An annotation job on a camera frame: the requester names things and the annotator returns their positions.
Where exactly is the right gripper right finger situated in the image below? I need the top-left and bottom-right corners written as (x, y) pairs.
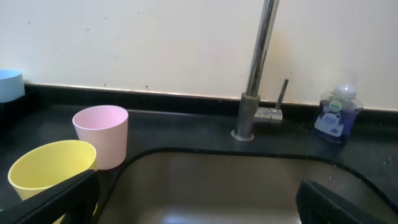
top-left (295, 179), bottom-right (392, 224)

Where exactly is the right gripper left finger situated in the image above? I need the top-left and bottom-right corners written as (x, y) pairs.
top-left (0, 169), bottom-right (101, 224)

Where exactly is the yellow cup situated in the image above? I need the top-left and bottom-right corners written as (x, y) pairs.
top-left (7, 139), bottom-right (99, 224)

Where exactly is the pink cup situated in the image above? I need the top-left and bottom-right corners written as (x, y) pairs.
top-left (72, 105), bottom-right (129, 171)

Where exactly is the blue soap bottle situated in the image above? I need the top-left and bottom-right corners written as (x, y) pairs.
top-left (312, 83), bottom-right (364, 144)

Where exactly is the blue cup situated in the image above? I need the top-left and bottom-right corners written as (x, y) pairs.
top-left (0, 68), bottom-right (25, 103)

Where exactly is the steel sink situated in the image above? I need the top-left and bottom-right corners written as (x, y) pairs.
top-left (96, 147), bottom-right (398, 224)

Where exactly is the steel tap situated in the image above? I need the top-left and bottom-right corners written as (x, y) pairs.
top-left (230, 0), bottom-right (290, 142)

